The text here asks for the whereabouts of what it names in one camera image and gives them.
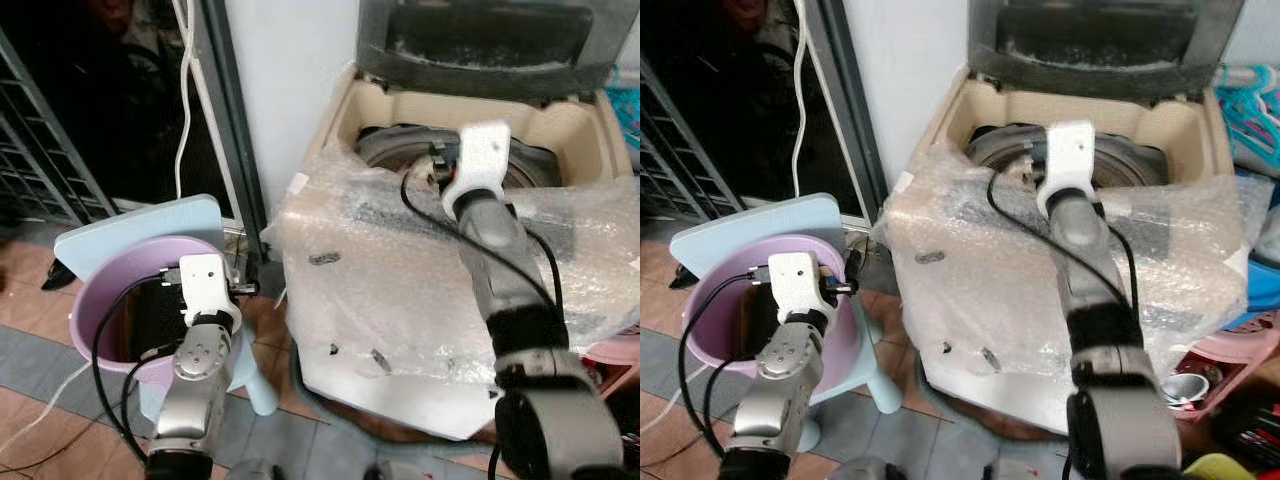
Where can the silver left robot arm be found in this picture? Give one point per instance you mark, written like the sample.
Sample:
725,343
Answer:
778,385
195,385

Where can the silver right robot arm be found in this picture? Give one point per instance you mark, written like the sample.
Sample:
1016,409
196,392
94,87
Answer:
510,290
1095,290

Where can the beige top-load washing machine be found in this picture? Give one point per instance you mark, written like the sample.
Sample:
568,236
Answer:
400,400
1000,395

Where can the dark grey washer drum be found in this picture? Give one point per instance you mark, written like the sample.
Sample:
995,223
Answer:
1130,160
400,150

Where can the purple plastic bucket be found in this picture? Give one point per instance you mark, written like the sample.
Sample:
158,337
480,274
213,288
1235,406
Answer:
712,300
100,300

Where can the light blue plastic stool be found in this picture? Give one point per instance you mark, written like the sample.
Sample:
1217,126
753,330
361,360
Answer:
140,225
750,222

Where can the dark grey washer lid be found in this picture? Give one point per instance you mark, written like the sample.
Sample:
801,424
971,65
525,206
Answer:
1100,45
480,45

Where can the clear bubble wrap sheet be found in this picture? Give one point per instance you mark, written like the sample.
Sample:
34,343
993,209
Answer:
980,270
370,270

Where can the dark metal grille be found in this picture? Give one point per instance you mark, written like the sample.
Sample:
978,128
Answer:
40,150
675,150

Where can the teal patterned cloth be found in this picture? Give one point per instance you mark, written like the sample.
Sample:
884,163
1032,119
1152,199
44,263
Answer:
1250,115
628,115

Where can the blue plastic basket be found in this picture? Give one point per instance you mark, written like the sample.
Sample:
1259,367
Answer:
1266,260

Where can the shiny metal cup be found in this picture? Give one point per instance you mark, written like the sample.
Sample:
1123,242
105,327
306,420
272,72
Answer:
1190,385

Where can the yellow-green object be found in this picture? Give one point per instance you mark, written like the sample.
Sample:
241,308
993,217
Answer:
1222,468

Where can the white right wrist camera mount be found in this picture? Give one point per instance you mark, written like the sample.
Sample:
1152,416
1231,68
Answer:
1068,160
482,160

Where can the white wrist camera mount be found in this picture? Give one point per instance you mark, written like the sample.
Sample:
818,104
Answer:
482,160
798,280
1068,160
206,285

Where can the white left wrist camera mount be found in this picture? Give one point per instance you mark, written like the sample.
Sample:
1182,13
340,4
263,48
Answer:
206,285
798,280

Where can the grey door frame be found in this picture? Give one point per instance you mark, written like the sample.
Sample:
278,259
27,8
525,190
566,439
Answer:
225,120
850,110

